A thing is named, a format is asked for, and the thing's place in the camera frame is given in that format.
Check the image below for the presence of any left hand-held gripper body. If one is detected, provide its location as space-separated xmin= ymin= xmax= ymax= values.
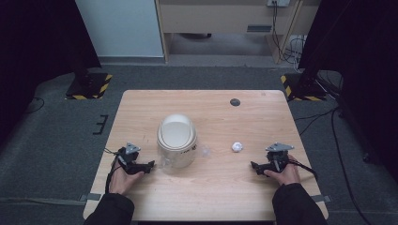
xmin=116 ymin=142 xmax=143 ymax=174

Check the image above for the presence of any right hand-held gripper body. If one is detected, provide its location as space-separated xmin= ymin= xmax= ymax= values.
xmin=264 ymin=142 xmax=296 ymax=173

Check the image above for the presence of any person's right hand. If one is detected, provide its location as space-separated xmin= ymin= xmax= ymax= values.
xmin=264 ymin=155 xmax=302 ymax=187

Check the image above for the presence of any person's left hand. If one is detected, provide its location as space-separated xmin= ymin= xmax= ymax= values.
xmin=108 ymin=160 xmax=145 ymax=197

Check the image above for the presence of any grey tape strip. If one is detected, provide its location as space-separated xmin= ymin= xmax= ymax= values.
xmin=78 ymin=192 xmax=103 ymax=203
xmin=311 ymin=194 xmax=332 ymax=204

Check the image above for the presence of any black stand base striped edge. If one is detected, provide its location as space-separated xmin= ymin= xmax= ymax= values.
xmin=65 ymin=72 xmax=114 ymax=101
xmin=280 ymin=72 xmax=329 ymax=102

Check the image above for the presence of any black curtain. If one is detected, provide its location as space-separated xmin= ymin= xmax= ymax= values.
xmin=298 ymin=0 xmax=398 ymax=182
xmin=0 ymin=0 xmax=102 ymax=139

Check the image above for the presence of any light wooden desk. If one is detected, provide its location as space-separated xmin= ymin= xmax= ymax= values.
xmin=155 ymin=0 xmax=321 ymax=65

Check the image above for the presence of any grey power strip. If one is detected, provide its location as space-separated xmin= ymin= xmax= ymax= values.
xmin=266 ymin=0 xmax=291 ymax=8

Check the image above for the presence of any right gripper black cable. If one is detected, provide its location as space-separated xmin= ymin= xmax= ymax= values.
xmin=287 ymin=158 xmax=319 ymax=182

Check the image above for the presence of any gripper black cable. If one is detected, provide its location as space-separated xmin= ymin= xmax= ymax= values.
xmin=287 ymin=158 xmax=319 ymax=182
xmin=103 ymin=147 xmax=127 ymax=195

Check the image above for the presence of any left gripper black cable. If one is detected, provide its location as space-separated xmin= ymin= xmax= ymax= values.
xmin=103 ymin=147 xmax=127 ymax=195

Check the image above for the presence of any black floor cable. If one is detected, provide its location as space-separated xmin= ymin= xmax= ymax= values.
xmin=294 ymin=106 xmax=374 ymax=225

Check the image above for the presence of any bundle of black floor cables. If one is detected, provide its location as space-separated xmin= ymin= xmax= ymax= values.
xmin=270 ymin=2 xmax=309 ymax=66

